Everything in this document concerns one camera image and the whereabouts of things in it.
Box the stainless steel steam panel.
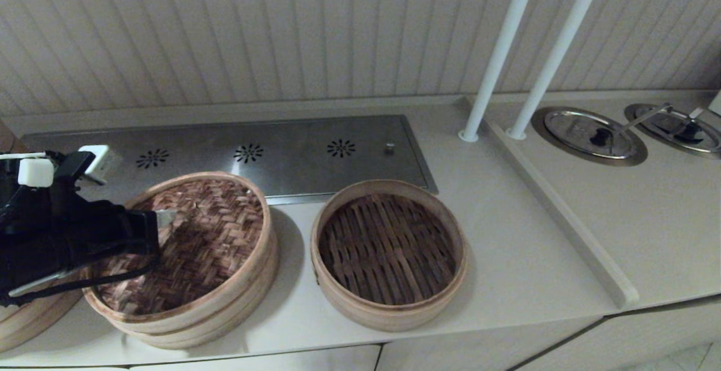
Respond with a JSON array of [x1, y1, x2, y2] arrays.
[[20, 114, 439, 205]]

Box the thin black cable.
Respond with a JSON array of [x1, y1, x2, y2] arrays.
[[8, 261, 160, 300]]

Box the far round steel lid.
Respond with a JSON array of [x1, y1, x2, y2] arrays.
[[624, 102, 721, 160]]

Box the bamboo steamer basket with cloth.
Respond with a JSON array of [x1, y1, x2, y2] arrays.
[[115, 230, 281, 350]]

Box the stack of bamboo steamers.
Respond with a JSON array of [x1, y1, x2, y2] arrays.
[[0, 120, 85, 354]]

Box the long metal ladle handle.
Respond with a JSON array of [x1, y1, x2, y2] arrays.
[[612, 101, 675, 135]]

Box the white round pole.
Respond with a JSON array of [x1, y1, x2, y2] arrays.
[[457, 0, 542, 144], [505, 0, 610, 141]]

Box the near round steel lid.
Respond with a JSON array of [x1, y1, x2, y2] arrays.
[[531, 105, 648, 167]]

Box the beige cabinet door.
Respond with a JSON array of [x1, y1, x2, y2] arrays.
[[376, 315, 604, 371], [131, 344, 382, 371], [507, 295, 721, 371]]

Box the woven bamboo steamer lid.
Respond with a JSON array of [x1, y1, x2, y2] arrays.
[[83, 171, 274, 327]]

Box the right bamboo steamer basket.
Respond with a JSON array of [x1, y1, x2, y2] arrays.
[[310, 180, 468, 332]]

